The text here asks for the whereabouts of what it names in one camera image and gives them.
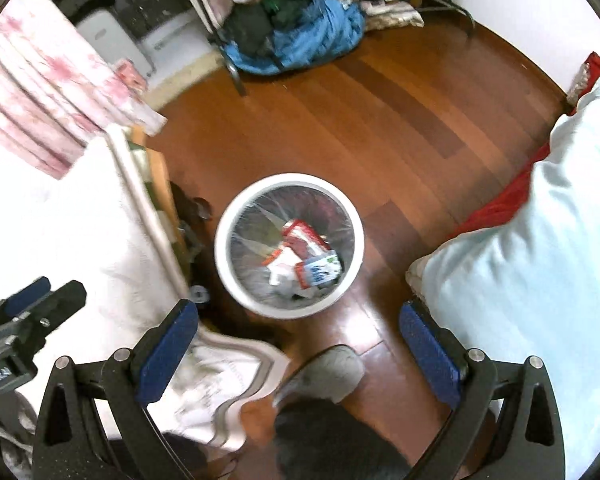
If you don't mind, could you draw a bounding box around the white round trash bin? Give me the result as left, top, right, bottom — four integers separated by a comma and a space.
214, 174, 365, 320

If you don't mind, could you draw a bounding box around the blue red milk carton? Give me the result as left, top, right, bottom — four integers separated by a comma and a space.
294, 250, 342, 289

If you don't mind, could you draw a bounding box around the red cola can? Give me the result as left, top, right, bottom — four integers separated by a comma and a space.
282, 219, 332, 260

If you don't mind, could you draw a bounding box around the white patterned tablecloth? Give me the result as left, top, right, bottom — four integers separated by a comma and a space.
0, 127, 288, 452

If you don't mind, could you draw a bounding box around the blue black clothes pile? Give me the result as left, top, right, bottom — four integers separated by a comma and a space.
220, 0, 365, 76

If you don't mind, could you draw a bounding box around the black trousers leg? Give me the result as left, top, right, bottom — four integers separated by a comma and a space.
274, 399, 411, 480

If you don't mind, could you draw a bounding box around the pink white box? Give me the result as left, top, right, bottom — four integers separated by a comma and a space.
263, 244, 302, 287

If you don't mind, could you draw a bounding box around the white appliance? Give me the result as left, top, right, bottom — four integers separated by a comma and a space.
76, 9, 155, 77

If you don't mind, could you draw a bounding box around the black clothes rack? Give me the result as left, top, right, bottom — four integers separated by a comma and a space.
189, 0, 247, 96

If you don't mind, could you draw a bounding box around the pink floral curtain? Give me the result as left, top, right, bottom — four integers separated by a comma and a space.
0, 0, 166, 179

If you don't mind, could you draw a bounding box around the light blue bed quilt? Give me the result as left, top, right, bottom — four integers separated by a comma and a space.
405, 78, 600, 479

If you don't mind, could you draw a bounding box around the red blanket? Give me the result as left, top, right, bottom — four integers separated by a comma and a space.
451, 52, 600, 238

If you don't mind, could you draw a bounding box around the grey slipper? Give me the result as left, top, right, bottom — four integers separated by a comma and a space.
273, 344, 366, 408

